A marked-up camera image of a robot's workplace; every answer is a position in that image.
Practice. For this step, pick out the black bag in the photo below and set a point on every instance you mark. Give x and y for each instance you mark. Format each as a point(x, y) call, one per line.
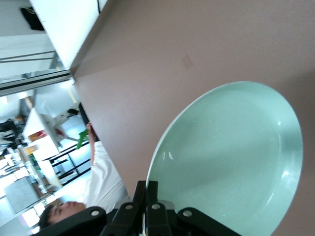
point(32, 19)

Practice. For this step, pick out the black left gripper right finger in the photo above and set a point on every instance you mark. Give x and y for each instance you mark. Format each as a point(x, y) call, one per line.
point(160, 221)

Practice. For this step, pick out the brown table mat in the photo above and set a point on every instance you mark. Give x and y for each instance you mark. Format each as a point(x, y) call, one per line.
point(172, 37)

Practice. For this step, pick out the grey cabinet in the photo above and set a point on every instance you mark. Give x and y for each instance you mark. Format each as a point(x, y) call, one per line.
point(19, 196)

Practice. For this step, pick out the person in white shirt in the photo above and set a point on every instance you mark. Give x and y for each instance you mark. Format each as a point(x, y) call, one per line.
point(105, 172)

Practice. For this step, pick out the black frame rack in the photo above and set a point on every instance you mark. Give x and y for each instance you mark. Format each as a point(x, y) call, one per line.
point(73, 159)

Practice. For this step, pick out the green hand tool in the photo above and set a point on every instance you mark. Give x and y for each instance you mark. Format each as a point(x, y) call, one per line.
point(82, 138)

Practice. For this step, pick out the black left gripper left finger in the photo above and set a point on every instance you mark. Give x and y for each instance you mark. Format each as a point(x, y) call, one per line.
point(123, 221)

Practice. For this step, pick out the white side table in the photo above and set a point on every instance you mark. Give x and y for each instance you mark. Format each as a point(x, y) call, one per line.
point(69, 24)

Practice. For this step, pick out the white lab table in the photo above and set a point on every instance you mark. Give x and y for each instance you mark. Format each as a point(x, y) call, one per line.
point(33, 123)

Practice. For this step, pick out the pale green plate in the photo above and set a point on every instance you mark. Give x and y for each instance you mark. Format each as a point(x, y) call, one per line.
point(221, 159)

